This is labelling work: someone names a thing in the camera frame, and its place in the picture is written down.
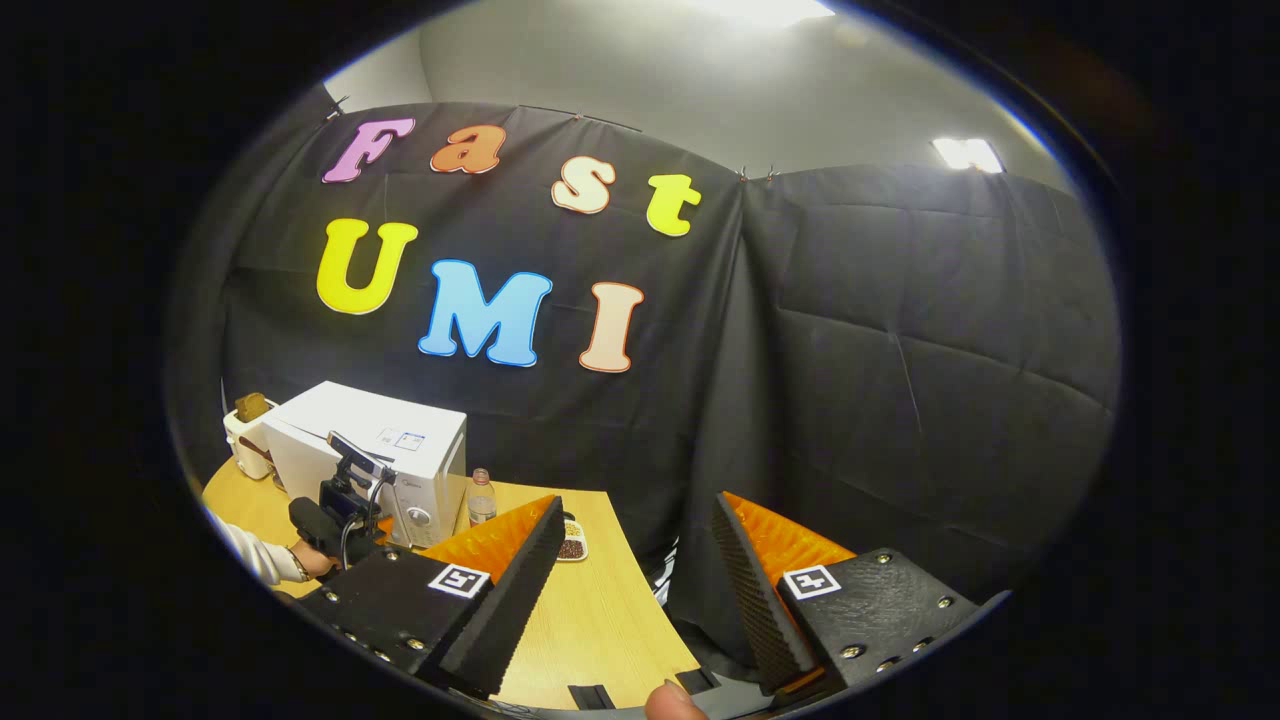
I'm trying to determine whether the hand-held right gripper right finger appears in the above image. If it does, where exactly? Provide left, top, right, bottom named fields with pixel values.
left=710, top=490, right=981, bottom=695

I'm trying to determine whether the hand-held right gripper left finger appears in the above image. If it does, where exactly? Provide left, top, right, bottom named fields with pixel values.
left=298, top=494, right=567, bottom=699

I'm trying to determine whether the white microwave oven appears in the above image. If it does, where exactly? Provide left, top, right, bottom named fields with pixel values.
left=261, top=380, right=469, bottom=549

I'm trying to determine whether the small clear plastic bottle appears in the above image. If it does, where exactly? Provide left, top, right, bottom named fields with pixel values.
left=466, top=467, right=499, bottom=529

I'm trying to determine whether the black backdrop cloth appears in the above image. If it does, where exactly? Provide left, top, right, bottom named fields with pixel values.
left=170, top=85, right=1121, bottom=681

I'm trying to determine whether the rectangular ceiling light panel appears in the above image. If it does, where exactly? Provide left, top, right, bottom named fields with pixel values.
left=931, top=136, right=1005, bottom=175

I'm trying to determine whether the large bright ceiling light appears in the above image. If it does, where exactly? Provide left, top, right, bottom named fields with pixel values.
left=688, top=0, right=837, bottom=28

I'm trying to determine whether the white box with brown strap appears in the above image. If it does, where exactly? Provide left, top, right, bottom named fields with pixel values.
left=222, top=398, right=282, bottom=482

